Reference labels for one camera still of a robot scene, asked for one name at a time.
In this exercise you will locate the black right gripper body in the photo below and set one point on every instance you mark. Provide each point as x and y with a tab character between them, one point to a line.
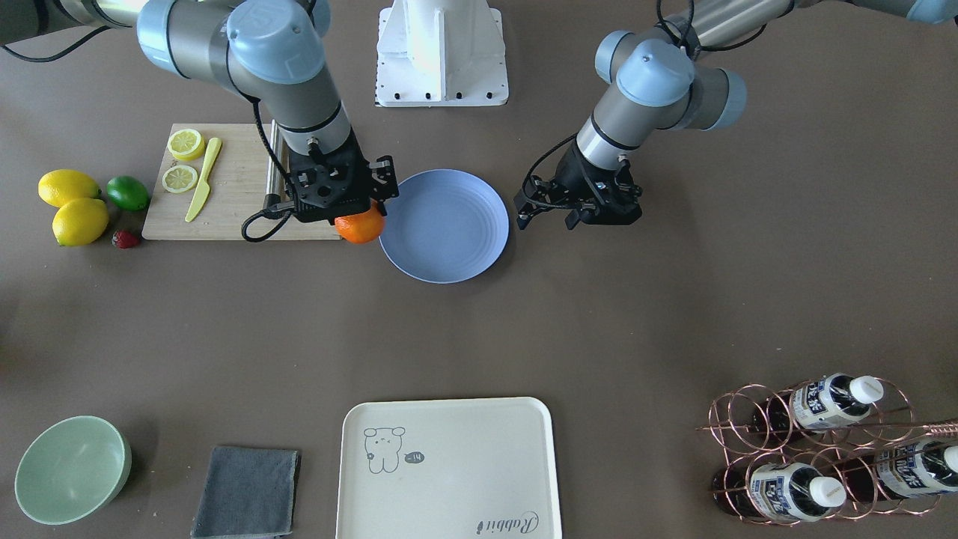
384	180

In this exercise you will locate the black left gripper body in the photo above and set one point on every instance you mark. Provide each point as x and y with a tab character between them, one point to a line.
575	174

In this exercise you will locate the orange mandarin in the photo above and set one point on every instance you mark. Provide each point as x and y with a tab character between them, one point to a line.
362	227

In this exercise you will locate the blue plate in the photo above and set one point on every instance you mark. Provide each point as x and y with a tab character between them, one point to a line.
445	226

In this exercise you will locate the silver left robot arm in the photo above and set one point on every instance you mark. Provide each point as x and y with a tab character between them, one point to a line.
654	83

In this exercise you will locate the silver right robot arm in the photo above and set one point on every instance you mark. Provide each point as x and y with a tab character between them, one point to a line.
270	53

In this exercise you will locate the steel muddler black tip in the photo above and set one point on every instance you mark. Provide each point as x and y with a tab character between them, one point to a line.
275	183

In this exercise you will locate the wooden cutting board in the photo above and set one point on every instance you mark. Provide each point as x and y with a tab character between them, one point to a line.
238	185

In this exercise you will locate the yellow plastic knife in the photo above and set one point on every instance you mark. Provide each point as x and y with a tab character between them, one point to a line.
202	189

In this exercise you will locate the lemon half slice lower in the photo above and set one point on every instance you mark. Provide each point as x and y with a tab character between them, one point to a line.
186	144

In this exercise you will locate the lemon half slice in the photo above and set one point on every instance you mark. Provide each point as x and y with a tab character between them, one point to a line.
179	179
186	144

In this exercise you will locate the lemon half slice upper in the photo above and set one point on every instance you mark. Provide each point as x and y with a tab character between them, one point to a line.
179	179

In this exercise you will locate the green lime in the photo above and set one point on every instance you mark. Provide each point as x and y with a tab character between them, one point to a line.
128	193

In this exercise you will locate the red strawberry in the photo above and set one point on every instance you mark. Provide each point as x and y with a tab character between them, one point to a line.
125	239

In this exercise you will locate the yellow lemon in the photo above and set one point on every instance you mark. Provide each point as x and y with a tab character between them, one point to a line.
63	185
80	221

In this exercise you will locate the cream rabbit tray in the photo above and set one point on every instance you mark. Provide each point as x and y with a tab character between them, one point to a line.
455	468

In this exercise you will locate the grey folded cloth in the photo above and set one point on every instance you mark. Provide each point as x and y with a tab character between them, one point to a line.
248	493

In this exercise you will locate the dark tea bottle front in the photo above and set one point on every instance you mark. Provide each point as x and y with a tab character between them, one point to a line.
778	493

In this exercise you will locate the green bowl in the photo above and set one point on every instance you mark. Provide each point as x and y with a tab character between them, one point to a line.
72	470

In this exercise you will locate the dark tea bottle middle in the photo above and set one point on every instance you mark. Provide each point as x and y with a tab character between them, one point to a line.
925	468

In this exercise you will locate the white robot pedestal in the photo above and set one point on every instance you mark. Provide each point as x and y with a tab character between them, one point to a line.
441	54

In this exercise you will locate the copper wire bottle rack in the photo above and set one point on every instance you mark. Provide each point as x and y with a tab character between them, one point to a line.
892	421

